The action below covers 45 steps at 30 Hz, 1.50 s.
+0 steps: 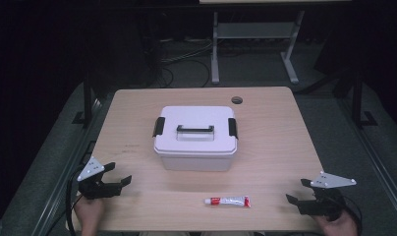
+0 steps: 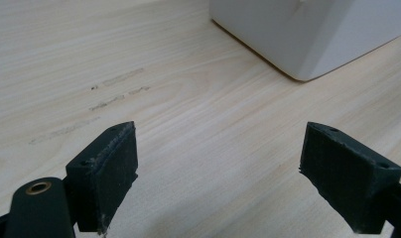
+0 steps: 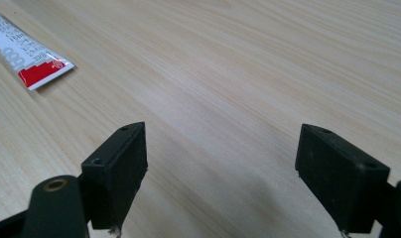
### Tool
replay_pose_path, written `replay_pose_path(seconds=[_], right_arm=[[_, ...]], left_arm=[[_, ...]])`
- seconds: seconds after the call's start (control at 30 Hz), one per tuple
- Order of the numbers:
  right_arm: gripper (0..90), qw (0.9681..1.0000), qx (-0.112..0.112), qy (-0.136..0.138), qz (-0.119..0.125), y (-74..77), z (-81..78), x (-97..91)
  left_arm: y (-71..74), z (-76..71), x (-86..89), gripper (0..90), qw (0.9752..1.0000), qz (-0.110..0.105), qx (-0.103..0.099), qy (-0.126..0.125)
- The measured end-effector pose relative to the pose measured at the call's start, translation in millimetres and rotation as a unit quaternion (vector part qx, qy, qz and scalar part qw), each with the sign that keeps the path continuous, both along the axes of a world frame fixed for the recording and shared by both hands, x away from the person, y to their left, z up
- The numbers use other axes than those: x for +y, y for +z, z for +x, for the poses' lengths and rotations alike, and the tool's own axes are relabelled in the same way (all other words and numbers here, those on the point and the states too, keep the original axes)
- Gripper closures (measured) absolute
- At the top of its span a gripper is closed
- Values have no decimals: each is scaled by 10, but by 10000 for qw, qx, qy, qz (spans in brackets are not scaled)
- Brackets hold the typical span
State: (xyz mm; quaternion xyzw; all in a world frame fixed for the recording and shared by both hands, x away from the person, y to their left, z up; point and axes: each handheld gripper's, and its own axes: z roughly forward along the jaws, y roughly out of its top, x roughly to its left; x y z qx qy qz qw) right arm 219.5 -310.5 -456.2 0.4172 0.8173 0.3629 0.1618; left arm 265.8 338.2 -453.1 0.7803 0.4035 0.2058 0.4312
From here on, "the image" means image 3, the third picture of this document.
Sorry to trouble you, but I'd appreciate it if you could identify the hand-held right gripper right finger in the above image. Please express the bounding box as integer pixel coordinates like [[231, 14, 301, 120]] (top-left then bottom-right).
[[294, 123, 391, 236]]

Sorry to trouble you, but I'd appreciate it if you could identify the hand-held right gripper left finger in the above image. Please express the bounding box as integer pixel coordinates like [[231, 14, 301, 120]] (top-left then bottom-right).
[[80, 121, 149, 237]]

